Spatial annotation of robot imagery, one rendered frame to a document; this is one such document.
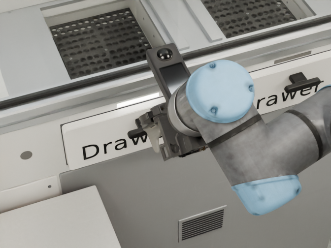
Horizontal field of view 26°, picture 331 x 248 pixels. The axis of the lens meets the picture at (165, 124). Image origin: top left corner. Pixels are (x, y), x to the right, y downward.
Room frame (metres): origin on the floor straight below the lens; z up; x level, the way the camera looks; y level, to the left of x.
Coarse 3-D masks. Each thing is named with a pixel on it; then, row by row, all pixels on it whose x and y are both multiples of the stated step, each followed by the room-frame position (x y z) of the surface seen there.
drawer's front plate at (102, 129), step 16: (112, 112) 0.88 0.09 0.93; (128, 112) 0.88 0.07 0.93; (144, 112) 0.89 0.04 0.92; (64, 128) 0.85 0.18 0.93; (80, 128) 0.85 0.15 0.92; (96, 128) 0.86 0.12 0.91; (112, 128) 0.87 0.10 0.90; (128, 128) 0.88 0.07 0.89; (64, 144) 0.85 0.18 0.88; (80, 144) 0.85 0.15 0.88; (96, 144) 0.86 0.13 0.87; (112, 144) 0.87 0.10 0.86; (128, 144) 0.88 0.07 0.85; (144, 144) 0.89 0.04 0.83; (80, 160) 0.85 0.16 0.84; (96, 160) 0.86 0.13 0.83
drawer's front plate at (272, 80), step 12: (300, 60) 1.02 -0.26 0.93; (312, 60) 1.02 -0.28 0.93; (324, 60) 1.03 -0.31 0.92; (252, 72) 0.99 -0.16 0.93; (264, 72) 0.99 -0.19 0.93; (276, 72) 0.99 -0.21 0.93; (288, 72) 1.00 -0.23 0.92; (312, 72) 1.02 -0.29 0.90; (324, 72) 1.03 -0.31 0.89; (264, 84) 0.98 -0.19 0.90; (276, 84) 0.99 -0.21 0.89; (288, 84) 1.00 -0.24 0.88; (324, 84) 1.03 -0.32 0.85; (264, 96) 0.98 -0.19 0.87; (288, 96) 1.00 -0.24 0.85; (300, 96) 1.01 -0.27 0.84; (264, 108) 0.98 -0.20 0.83; (276, 108) 0.99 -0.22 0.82
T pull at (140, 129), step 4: (136, 120) 0.88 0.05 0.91; (136, 124) 0.87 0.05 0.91; (140, 124) 0.87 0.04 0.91; (140, 128) 0.86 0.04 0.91; (128, 132) 0.85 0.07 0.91; (132, 132) 0.85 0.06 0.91; (136, 132) 0.85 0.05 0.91; (140, 132) 0.85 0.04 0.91; (144, 132) 0.85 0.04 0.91; (128, 136) 0.85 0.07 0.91; (132, 136) 0.85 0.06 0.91; (136, 136) 0.85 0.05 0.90; (140, 136) 0.85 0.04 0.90
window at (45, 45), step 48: (0, 0) 0.85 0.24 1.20; (48, 0) 0.87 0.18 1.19; (96, 0) 0.90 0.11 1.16; (144, 0) 0.93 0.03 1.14; (192, 0) 0.96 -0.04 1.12; (240, 0) 1.00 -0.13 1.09; (288, 0) 1.03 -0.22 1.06; (0, 48) 0.84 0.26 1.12; (48, 48) 0.87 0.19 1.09; (96, 48) 0.90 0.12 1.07; (144, 48) 0.93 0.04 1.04; (192, 48) 0.96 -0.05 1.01; (0, 96) 0.84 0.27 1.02
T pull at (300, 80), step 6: (300, 72) 1.01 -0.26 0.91; (294, 78) 0.99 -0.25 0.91; (300, 78) 0.99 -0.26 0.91; (306, 78) 0.99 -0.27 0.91; (312, 78) 0.99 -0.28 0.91; (318, 78) 0.99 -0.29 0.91; (294, 84) 0.97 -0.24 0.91; (300, 84) 0.97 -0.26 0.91; (306, 84) 0.97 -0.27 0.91; (312, 84) 0.98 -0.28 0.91; (318, 84) 0.98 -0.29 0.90; (288, 90) 0.96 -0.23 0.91; (294, 90) 0.96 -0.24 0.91
